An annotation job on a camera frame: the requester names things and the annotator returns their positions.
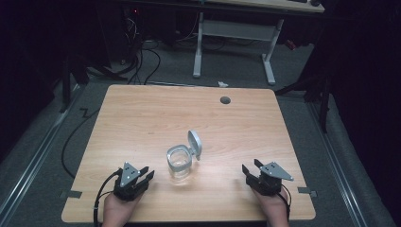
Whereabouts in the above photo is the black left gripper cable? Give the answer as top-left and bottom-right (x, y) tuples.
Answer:
(93, 167), (123, 227)

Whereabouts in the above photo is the bundle of black cables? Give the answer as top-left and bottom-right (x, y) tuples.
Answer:
(119, 9), (163, 86)

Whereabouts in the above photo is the black stand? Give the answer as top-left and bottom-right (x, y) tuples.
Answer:
(58, 55), (129, 114)
(273, 71), (333, 134)

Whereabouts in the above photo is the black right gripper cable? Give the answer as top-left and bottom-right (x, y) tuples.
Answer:
(277, 183), (293, 222)

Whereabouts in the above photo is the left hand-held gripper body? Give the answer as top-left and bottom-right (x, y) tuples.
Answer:
(113, 161), (149, 202)

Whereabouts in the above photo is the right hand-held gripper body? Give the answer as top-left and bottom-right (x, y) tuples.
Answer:
(245, 161), (295, 197)

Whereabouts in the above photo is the black floor cable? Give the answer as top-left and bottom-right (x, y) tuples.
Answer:
(61, 107), (102, 180)

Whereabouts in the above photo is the clear jar with flip lid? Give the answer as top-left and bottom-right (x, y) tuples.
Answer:
(166, 129), (203, 186)

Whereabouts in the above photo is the white-legged desk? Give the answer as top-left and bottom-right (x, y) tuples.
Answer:
(191, 0), (326, 86)

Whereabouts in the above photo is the person's right hand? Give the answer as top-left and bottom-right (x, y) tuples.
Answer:
(252, 187), (290, 227)

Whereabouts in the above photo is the metal floor rail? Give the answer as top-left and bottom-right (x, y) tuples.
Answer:
(307, 101), (369, 227)
(0, 84), (83, 218)

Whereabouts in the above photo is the person's left hand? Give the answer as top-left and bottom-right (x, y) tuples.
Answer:
(101, 192), (142, 227)

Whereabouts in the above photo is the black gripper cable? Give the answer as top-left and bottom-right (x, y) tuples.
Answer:
(277, 183), (293, 222)
(93, 167), (123, 227)

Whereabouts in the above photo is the grey tape piece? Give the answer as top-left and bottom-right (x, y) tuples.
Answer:
(297, 186), (318, 199)
(59, 189), (83, 200)

